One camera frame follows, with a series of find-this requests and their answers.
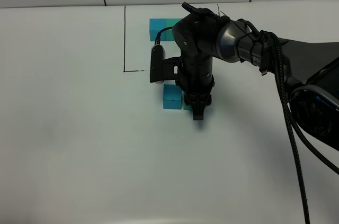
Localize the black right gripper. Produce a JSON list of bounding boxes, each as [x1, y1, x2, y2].
[[176, 54, 214, 121]]

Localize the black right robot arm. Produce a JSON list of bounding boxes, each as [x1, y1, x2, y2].
[[172, 3, 338, 149]]

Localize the template green cube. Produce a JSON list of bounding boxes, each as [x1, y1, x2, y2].
[[160, 19, 181, 41]]

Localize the template blue cube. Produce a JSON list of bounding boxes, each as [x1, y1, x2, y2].
[[149, 19, 166, 41]]

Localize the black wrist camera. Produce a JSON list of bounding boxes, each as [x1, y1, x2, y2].
[[150, 44, 181, 86]]

